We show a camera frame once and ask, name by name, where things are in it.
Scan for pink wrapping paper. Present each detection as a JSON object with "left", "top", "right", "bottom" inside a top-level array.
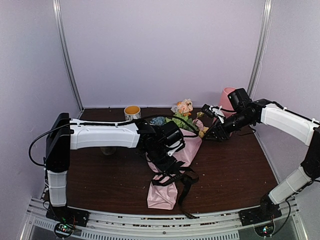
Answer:
[{"left": 146, "top": 128, "right": 202, "bottom": 210}]

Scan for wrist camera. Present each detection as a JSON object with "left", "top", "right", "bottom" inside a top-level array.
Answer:
[
  {"left": 160, "top": 121, "right": 184, "bottom": 151},
  {"left": 227, "top": 88, "right": 252, "bottom": 112}
]

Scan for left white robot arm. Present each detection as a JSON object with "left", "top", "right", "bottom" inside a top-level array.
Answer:
[{"left": 44, "top": 113, "right": 185, "bottom": 222}]

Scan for left aluminium frame post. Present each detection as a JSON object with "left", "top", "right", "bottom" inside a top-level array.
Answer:
[{"left": 52, "top": 0, "right": 85, "bottom": 112}]

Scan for black printed ribbon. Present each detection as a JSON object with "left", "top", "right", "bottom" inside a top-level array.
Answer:
[{"left": 145, "top": 154, "right": 199, "bottom": 219}]

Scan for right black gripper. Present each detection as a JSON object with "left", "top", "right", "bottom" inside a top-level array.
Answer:
[{"left": 202, "top": 110, "right": 254, "bottom": 142}]

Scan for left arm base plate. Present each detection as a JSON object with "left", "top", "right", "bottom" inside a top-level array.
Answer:
[{"left": 46, "top": 205, "right": 90, "bottom": 227}]

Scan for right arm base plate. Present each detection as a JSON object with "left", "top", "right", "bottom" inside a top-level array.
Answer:
[{"left": 238, "top": 206, "right": 282, "bottom": 227}]

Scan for pink and yellow roses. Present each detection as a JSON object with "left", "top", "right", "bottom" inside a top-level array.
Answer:
[{"left": 192, "top": 111, "right": 209, "bottom": 138}]

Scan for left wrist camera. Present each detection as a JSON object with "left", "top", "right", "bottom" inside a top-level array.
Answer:
[{"left": 160, "top": 121, "right": 184, "bottom": 151}]

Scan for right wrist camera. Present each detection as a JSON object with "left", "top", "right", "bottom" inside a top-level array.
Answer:
[{"left": 227, "top": 88, "right": 252, "bottom": 112}]

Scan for white floral mug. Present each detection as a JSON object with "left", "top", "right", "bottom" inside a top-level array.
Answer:
[{"left": 100, "top": 147, "right": 117, "bottom": 156}]

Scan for fuzzy green orange flower stem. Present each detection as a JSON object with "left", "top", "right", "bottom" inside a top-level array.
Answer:
[{"left": 170, "top": 99, "right": 198, "bottom": 132}]

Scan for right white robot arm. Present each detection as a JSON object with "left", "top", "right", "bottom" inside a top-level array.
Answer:
[{"left": 202, "top": 99, "right": 320, "bottom": 221}]

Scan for pink cylindrical vase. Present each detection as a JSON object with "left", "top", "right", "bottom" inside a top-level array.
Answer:
[{"left": 216, "top": 87, "right": 235, "bottom": 118}]

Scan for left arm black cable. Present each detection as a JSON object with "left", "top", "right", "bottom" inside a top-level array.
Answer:
[{"left": 28, "top": 116, "right": 161, "bottom": 168}]

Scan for aluminium front rail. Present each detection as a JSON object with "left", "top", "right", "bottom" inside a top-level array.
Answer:
[{"left": 18, "top": 197, "right": 308, "bottom": 240}]

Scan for mug with yellow interior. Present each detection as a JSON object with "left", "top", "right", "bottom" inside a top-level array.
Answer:
[{"left": 124, "top": 105, "right": 141, "bottom": 121}]

